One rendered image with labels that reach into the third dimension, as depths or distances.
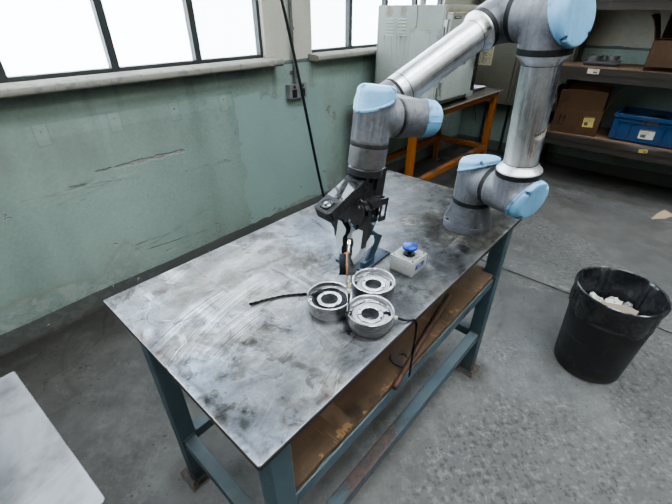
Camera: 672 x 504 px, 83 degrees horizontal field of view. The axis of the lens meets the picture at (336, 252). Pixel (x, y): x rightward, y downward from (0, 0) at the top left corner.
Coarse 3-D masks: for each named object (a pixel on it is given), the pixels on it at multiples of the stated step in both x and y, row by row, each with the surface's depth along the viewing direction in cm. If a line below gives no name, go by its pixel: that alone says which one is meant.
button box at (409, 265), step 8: (400, 248) 104; (392, 256) 101; (400, 256) 100; (408, 256) 100; (416, 256) 100; (424, 256) 101; (392, 264) 102; (400, 264) 100; (408, 264) 98; (416, 264) 99; (424, 264) 103; (400, 272) 102; (408, 272) 100; (416, 272) 101
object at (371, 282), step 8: (360, 272) 96; (368, 272) 97; (376, 272) 97; (384, 272) 96; (352, 280) 92; (368, 280) 94; (376, 280) 95; (392, 280) 94; (352, 288) 92; (368, 288) 91; (376, 288) 96; (384, 288) 92; (392, 288) 90; (384, 296) 89
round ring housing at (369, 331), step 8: (360, 296) 87; (368, 296) 87; (376, 296) 87; (352, 304) 86; (384, 304) 86; (360, 312) 84; (368, 312) 86; (376, 312) 85; (392, 312) 84; (352, 320) 80; (368, 320) 82; (376, 320) 82; (392, 320) 81; (352, 328) 82; (360, 328) 80; (368, 328) 79; (376, 328) 79; (384, 328) 80; (368, 336) 81; (376, 336) 81
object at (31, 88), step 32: (96, 0) 164; (256, 0) 218; (352, 0) 272; (384, 0) 298; (416, 0) 325; (192, 32) 198; (256, 32) 227; (0, 64) 149; (160, 64) 192; (192, 64) 204; (224, 64) 206; (256, 64) 218; (0, 96) 143
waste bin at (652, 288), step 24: (576, 288) 160; (600, 288) 172; (624, 288) 169; (648, 288) 161; (576, 312) 160; (600, 312) 150; (624, 312) 144; (648, 312) 160; (576, 336) 164; (600, 336) 154; (624, 336) 149; (648, 336) 151; (576, 360) 167; (600, 360) 160; (624, 360) 158
